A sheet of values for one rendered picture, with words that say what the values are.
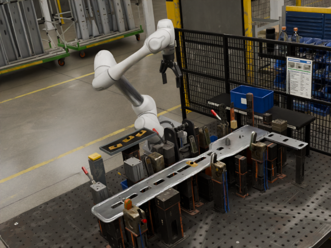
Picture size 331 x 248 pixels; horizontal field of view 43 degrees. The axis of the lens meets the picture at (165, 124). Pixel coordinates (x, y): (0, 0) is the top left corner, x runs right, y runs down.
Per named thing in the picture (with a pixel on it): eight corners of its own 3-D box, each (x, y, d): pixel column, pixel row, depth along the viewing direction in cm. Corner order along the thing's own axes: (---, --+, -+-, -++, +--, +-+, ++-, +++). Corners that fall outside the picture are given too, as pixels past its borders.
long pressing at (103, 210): (109, 227, 218) (109, 224, 217) (87, 209, 234) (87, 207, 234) (272, 133, 294) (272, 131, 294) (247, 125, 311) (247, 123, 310)
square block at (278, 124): (281, 169, 304) (281, 124, 290) (271, 165, 310) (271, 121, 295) (287, 164, 309) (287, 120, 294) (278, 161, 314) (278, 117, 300)
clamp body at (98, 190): (106, 243, 250) (95, 193, 236) (96, 235, 259) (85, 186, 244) (119, 235, 256) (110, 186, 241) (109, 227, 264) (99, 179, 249)
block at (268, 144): (271, 184, 287) (271, 148, 276) (258, 179, 296) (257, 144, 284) (280, 178, 293) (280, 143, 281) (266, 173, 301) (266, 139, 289)
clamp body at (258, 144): (262, 194, 279) (261, 148, 265) (248, 188, 287) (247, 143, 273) (270, 188, 284) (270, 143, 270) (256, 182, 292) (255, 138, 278)
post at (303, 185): (304, 188, 279) (305, 150, 267) (289, 183, 287) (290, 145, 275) (309, 184, 282) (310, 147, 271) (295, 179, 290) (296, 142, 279)
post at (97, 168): (105, 221, 270) (92, 162, 252) (99, 216, 276) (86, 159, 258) (115, 216, 274) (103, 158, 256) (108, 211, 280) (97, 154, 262)
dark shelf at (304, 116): (298, 130, 291) (298, 126, 290) (206, 103, 356) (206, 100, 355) (315, 120, 303) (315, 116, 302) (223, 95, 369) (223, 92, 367)
